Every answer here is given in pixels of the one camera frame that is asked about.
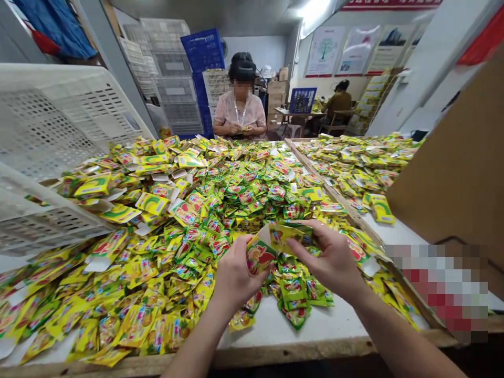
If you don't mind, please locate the person's right hand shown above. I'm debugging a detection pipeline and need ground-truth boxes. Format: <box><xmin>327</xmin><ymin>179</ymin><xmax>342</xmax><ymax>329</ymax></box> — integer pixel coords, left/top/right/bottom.
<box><xmin>286</xmin><ymin>219</ymin><xmax>368</xmax><ymax>305</ymax></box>

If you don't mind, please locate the person's left hand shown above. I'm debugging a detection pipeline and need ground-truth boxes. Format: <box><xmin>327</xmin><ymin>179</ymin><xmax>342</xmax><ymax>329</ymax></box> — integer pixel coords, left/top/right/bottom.
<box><xmin>212</xmin><ymin>234</ymin><xmax>277</xmax><ymax>312</ymax></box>

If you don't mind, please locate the red green snack sachet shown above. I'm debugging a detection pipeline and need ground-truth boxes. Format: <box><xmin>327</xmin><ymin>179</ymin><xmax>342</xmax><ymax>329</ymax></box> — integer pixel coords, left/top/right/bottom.
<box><xmin>245</xmin><ymin>235</ymin><xmax>277</xmax><ymax>276</ymax></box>

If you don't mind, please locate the small yellow carton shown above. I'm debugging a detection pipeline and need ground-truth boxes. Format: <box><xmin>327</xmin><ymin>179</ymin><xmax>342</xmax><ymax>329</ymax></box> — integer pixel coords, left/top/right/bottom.
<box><xmin>256</xmin><ymin>222</ymin><xmax>314</xmax><ymax>253</ymax></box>

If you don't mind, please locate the pile of yellow green sachets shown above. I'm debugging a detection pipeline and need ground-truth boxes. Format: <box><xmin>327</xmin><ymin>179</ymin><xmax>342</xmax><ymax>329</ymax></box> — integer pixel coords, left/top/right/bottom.
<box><xmin>0</xmin><ymin>135</ymin><xmax>422</xmax><ymax>369</ymax></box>

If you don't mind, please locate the heap of sachets and cartons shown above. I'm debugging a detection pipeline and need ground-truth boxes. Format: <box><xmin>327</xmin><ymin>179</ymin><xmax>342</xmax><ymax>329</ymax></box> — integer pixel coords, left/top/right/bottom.
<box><xmin>295</xmin><ymin>132</ymin><xmax>426</xmax><ymax>225</ymax></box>

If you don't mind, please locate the wooden chair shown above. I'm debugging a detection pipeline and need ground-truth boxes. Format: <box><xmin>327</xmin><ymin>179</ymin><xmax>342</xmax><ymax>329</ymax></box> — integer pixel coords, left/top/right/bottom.
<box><xmin>318</xmin><ymin>110</ymin><xmax>356</xmax><ymax>138</ymax></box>

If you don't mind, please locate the large brown cardboard box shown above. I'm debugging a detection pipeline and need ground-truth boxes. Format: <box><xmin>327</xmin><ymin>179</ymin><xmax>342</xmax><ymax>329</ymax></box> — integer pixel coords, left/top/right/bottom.
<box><xmin>385</xmin><ymin>49</ymin><xmax>504</xmax><ymax>344</ymax></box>

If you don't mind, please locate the wooden table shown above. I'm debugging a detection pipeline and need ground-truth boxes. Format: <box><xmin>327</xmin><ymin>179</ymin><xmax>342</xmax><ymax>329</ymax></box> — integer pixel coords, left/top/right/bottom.
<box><xmin>273</xmin><ymin>106</ymin><xmax>328</xmax><ymax>138</ymax></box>

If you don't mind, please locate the stack of yellow boxes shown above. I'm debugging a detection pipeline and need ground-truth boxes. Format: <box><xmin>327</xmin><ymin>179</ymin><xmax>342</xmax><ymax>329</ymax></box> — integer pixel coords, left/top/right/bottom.
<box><xmin>345</xmin><ymin>72</ymin><xmax>399</xmax><ymax>137</ymax></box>

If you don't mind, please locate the blue crate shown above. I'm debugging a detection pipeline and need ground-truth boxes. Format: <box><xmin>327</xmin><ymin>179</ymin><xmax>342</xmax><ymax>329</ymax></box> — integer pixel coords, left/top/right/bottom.
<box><xmin>288</xmin><ymin>87</ymin><xmax>318</xmax><ymax>114</ymax></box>

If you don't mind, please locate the stack of brown cartons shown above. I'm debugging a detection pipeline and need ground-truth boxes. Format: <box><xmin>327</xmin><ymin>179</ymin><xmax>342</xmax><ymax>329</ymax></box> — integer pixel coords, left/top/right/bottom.
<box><xmin>266</xmin><ymin>67</ymin><xmax>290</xmax><ymax>133</ymax></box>

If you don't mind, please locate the white crate with yellow packets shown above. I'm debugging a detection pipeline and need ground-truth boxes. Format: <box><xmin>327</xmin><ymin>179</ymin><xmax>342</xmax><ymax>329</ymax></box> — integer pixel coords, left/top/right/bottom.
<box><xmin>202</xmin><ymin>68</ymin><xmax>233</xmax><ymax>116</ymax></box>

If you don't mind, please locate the stack of white crates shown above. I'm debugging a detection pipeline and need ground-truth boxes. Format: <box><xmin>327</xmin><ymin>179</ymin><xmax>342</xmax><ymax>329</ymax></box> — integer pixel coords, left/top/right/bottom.
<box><xmin>119</xmin><ymin>17</ymin><xmax>205</xmax><ymax>137</ymax></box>

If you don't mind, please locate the poster with green tree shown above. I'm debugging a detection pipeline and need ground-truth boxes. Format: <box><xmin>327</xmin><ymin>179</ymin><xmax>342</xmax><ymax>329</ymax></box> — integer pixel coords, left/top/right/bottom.
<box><xmin>305</xmin><ymin>26</ymin><xmax>347</xmax><ymax>78</ymax></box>

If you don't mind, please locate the white poster with red mark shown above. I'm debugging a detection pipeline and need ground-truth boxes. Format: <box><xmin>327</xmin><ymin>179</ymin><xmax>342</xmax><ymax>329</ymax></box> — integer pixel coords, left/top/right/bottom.
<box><xmin>335</xmin><ymin>25</ymin><xmax>382</xmax><ymax>78</ymax></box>

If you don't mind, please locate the white plastic crate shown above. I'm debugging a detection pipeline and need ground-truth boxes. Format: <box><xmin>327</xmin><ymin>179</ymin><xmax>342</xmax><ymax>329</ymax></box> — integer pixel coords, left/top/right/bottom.
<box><xmin>0</xmin><ymin>62</ymin><xmax>156</xmax><ymax>255</ymax></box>

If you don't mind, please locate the poster with building photo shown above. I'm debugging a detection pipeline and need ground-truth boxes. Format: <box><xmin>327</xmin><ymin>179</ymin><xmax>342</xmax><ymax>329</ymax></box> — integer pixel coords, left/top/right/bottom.
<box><xmin>365</xmin><ymin>24</ymin><xmax>415</xmax><ymax>77</ymax></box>

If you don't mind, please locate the stack of blue crates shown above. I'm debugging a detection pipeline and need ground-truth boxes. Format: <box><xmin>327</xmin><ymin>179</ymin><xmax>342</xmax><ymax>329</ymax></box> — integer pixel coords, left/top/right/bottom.
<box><xmin>180</xmin><ymin>28</ymin><xmax>227</xmax><ymax>139</ymax></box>

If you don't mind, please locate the red banner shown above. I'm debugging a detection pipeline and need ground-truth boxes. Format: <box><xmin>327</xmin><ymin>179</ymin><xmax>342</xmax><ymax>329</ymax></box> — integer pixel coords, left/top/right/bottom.
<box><xmin>340</xmin><ymin>0</ymin><xmax>444</xmax><ymax>12</ymax></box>

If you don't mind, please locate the red flag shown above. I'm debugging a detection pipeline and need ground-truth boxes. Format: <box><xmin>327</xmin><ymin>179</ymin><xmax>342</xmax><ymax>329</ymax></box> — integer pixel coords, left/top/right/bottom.
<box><xmin>456</xmin><ymin>6</ymin><xmax>504</xmax><ymax>67</ymax></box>

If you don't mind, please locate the blue cloth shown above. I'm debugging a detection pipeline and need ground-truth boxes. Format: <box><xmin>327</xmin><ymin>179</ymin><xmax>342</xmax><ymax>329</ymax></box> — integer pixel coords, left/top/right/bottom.
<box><xmin>10</xmin><ymin>0</ymin><xmax>98</xmax><ymax>60</ymax></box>

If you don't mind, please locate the wooden tray frame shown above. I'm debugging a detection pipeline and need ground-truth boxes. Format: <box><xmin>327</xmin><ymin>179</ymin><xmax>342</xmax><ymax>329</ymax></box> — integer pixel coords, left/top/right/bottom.
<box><xmin>283</xmin><ymin>136</ymin><xmax>448</xmax><ymax>331</ymax></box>

